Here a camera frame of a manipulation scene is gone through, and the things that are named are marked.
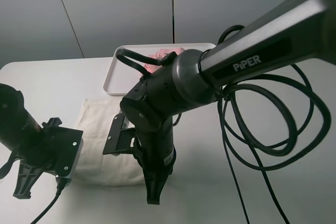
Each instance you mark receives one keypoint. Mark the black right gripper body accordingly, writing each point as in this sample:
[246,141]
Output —
[157,147]

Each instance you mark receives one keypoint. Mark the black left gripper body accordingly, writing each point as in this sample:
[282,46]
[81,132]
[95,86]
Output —
[41,149]

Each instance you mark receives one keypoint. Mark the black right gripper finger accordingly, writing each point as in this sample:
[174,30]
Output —
[154,182]

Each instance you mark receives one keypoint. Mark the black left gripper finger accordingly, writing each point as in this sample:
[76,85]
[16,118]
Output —
[27,176]

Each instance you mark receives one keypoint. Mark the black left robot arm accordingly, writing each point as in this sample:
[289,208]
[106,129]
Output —
[17,127]

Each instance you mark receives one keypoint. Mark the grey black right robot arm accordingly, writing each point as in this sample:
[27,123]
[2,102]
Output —
[294,31]

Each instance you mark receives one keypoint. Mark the white rectangular plastic tray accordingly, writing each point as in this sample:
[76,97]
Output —
[121,78]

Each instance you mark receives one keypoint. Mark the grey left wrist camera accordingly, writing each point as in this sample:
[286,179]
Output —
[66,161]

